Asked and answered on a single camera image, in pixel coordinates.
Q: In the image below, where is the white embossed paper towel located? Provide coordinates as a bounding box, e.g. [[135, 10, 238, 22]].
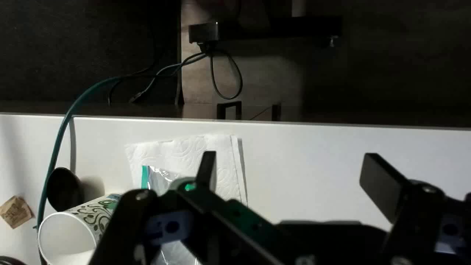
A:
[[124, 134, 250, 203]]

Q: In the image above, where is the black round plug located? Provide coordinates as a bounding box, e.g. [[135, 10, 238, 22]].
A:
[[46, 166, 85, 213]]

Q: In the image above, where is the small black box device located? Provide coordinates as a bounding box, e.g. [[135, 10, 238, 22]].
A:
[[187, 21, 221, 44]]

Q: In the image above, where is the green patterned paper cup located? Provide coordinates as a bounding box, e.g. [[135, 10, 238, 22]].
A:
[[37, 193, 124, 265]]

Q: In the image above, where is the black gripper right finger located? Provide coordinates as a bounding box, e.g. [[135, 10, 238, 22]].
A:
[[359, 152, 471, 265]]

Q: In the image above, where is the thin power cable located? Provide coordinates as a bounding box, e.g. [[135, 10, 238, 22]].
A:
[[32, 72, 129, 230]]

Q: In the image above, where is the clear plastic wrapper green stripe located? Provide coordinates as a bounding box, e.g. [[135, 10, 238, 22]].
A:
[[140, 163, 184, 193]]

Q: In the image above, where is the black looped cable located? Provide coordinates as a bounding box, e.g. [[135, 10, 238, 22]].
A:
[[207, 46, 244, 102]]

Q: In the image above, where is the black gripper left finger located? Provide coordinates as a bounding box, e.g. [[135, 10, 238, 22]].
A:
[[88, 150, 306, 265]]

